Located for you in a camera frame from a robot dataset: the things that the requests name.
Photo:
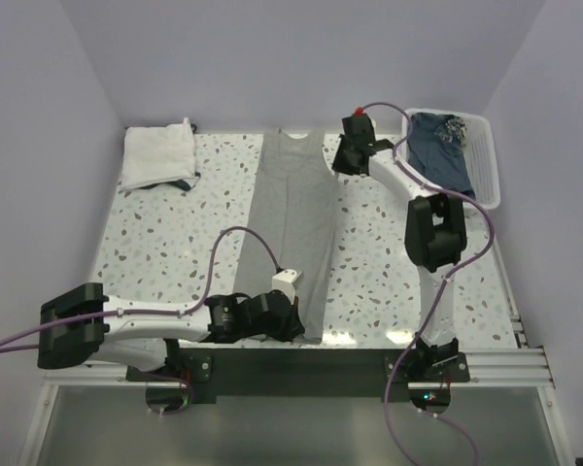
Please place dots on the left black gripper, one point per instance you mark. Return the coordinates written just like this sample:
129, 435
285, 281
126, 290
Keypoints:
292, 328

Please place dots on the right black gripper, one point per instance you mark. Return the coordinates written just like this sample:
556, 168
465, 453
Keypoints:
337, 162

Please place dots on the grey tank top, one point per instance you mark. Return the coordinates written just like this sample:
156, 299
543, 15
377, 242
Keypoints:
294, 210

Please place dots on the white motorcycle print tank top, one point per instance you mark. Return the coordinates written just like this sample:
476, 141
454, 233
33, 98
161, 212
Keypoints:
155, 155

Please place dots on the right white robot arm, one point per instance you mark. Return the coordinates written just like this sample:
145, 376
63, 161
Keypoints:
434, 239

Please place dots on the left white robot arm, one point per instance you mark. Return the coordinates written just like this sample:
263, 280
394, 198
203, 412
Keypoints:
86, 324

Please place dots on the blue garment in basket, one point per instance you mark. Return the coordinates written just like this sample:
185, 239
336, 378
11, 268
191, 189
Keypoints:
436, 151

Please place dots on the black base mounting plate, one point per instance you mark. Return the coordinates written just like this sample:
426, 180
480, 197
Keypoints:
219, 371

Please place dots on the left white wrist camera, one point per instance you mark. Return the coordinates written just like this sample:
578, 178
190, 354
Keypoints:
287, 281

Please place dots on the aluminium frame rail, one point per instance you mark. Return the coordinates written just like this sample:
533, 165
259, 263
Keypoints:
487, 367

